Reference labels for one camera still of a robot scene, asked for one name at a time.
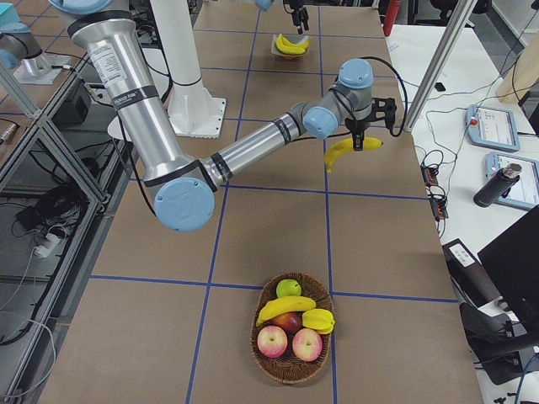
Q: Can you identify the green pear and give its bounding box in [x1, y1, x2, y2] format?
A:
[275, 279, 302, 298]

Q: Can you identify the teach pendant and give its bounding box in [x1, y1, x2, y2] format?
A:
[465, 104, 520, 152]
[483, 151, 539, 211]

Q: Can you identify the yellow starfruit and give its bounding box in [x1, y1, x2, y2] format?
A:
[302, 308, 335, 335]

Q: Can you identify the right red USB hub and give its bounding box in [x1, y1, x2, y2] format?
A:
[430, 197, 448, 221]

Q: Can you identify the right teach pendant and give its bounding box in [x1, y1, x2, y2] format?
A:
[483, 151, 539, 211]

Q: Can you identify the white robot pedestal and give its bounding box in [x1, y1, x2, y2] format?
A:
[151, 1, 226, 138]

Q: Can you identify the black water bottle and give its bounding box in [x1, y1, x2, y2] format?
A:
[473, 163, 522, 208]

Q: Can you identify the red yellow mango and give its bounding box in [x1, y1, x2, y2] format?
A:
[270, 312, 302, 335]

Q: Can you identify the red apple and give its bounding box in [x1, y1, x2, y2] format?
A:
[257, 326, 288, 359]
[292, 328, 323, 362]

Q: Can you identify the grey square ceramic plate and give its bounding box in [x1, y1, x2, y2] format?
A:
[270, 34, 311, 59]

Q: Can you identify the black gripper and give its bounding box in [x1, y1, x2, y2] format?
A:
[286, 0, 309, 35]
[344, 118, 371, 151]

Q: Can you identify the black box with label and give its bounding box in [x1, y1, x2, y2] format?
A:
[442, 238, 502, 307]

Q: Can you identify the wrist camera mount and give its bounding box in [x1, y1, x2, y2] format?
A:
[371, 98, 397, 130]

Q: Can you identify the brown wicker basket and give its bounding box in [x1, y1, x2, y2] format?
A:
[250, 273, 334, 385]

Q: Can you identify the left teach pendant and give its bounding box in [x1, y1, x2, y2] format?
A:
[465, 104, 520, 152]

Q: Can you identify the yellow banana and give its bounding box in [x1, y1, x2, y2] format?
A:
[323, 136, 383, 173]
[255, 295, 317, 327]
[283, 35, 311, 52]
[275, 34, 306, 56]

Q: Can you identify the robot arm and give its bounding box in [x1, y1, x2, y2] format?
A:
[54, 1, 374, 232]

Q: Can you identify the black braided cable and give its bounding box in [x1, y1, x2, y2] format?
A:
[357, 56, 410, 138]

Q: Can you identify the aluminium frame post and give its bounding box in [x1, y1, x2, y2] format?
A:
[405, 0, 476, 132]

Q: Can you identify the small black device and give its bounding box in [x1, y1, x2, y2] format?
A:
[435, 82, 446, 92]

